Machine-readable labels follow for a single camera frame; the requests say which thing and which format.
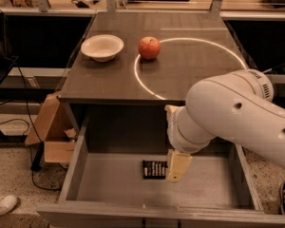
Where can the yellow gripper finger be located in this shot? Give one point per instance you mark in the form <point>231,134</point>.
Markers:
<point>177,165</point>
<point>171,112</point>

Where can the black rxbar chocolate wrapper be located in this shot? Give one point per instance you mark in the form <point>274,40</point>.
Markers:
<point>154,170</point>

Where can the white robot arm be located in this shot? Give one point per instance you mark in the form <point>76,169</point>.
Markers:
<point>237,107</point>

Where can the grey open drawer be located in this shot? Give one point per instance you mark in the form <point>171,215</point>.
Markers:
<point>107,190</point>

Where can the red apple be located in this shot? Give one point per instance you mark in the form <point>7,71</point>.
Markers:
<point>149,48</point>

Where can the white ceramic bowl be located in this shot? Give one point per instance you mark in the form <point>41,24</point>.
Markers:
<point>102,48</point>

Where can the brown cardboard box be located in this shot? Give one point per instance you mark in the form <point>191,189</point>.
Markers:
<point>54,130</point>

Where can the white sneaker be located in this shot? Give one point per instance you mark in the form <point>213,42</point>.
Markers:
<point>7,203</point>

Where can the black drawer handle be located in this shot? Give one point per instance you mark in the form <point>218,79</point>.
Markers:
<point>160,223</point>

